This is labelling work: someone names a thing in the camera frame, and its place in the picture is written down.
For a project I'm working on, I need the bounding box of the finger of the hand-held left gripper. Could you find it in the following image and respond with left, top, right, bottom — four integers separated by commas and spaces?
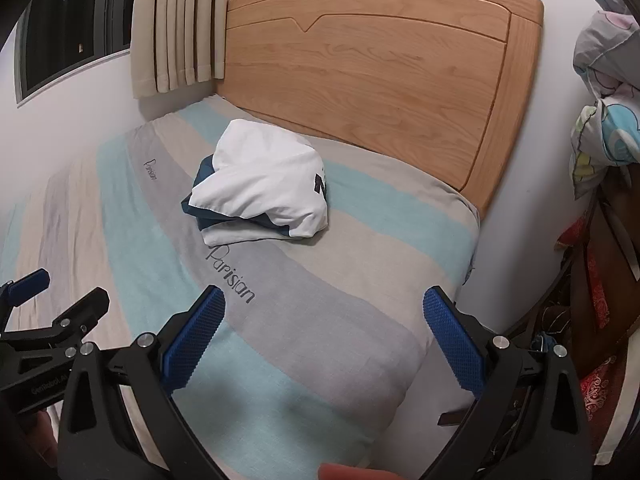
0, 287, 111, 361
0, 268, 51, 313

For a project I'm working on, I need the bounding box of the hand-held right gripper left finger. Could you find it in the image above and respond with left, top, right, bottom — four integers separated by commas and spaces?
59, 285, 236, 480

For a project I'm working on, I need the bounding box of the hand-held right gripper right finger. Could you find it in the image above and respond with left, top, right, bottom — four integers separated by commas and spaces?
415, 286, 594, 480

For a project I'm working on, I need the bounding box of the white garment with navy trim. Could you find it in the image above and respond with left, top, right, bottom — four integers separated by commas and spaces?
181, 119, 330, 247

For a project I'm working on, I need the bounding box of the person's left hand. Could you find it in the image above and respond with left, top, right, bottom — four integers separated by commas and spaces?
10, 407, 63, 480

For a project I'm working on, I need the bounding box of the person's right hand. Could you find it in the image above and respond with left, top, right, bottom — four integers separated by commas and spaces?
318, 462, 406, 480

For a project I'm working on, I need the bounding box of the striped bed sheet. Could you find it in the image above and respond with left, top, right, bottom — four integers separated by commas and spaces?
0, 94, 482, 480

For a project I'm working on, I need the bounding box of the red patterned cloth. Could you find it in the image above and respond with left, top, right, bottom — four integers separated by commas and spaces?
559, 212, 640, 423

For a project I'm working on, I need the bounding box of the dark brown bag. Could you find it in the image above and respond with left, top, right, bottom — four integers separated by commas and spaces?
530, 165, 640, 381

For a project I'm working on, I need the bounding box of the dark window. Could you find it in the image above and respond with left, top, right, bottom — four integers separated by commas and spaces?
14, 0, 142, 107

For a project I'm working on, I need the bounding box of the wooden headboard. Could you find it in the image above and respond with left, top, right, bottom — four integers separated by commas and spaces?
215, 0, 545, 223

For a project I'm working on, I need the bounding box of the printed blanket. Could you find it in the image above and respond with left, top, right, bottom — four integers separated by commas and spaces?
570, 0, 640, 201

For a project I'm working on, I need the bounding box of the beige curtain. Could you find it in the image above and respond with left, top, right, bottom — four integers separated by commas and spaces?
131, 0, 228, 100

